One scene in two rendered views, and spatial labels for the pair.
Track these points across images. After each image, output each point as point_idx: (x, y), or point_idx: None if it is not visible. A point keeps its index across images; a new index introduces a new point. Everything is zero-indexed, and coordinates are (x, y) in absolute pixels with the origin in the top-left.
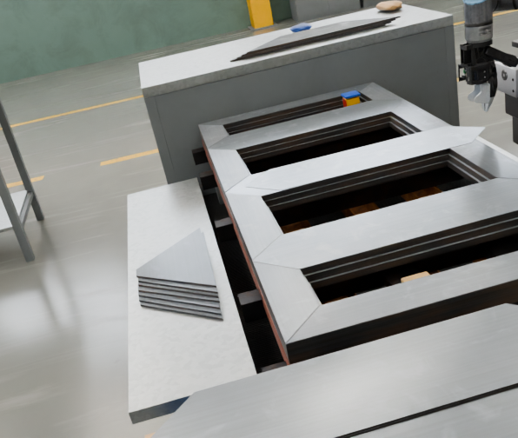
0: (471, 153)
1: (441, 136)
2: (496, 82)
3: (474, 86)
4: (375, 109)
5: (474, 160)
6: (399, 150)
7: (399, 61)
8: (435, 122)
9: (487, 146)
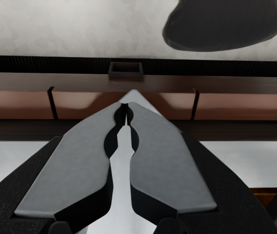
0: (247, 175)
1: (124, 179)
2: (269, 226)
3: (85, 232)
4: None
5: (275, 183)
6: (136, 232)
7: None
8: (8, 155)
9: (248, 144)
